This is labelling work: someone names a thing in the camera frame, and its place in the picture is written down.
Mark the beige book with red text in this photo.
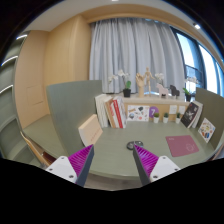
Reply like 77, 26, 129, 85
77, 113, 104, 148

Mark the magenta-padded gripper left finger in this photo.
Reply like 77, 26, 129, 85
45, 144, 95, 188

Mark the grey curtain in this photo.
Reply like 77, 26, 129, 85
88, 17, 186, 95

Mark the black cover book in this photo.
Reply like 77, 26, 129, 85
180, 101, 200, 129

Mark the white food picture card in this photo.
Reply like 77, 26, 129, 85
197, 117, 217, 144

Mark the wooden desk shelf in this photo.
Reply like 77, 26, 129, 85
121, 94, 193, 123

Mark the white orchid in black pot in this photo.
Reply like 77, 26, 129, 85
154, 72, 166, 86
107, 69, 132, 98
182, 76, 200, 103

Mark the grey-green desk divider panel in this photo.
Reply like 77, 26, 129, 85
194, 87, 224, 151
45, 79, 104, 158

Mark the brown kraft book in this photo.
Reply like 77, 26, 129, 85
104, 99, 118, 129

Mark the black horse figure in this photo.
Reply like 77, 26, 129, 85
169, 84, 181, 100

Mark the wooden mannequin figure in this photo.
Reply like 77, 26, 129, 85
143, 66, 156, 97

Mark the white sticker card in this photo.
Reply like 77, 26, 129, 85
126, 105, 151, 122

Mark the purple round number sticker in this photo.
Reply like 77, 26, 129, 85
148, 106, 160, 119

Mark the wooden chair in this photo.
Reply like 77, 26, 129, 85
19, 130, 56, 168

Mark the grey shelf unit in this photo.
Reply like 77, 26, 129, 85
0, 33, 29, 161

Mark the photo-cover book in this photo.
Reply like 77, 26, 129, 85
116, 96, 128, 129

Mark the pink horse figure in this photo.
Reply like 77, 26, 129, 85
156, 82, 170, 99

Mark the grey computer mouse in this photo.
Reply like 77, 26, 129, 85
126, 140, 145, 151

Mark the red-spined book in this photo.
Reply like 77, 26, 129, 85
112, 98, 124, 129

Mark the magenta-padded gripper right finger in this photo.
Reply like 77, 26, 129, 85
132, 144, 181, 187

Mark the dark-framed window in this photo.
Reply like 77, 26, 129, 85
173, 29, 224, 98

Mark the thick white book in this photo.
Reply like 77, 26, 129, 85
94, 94, 111, 129

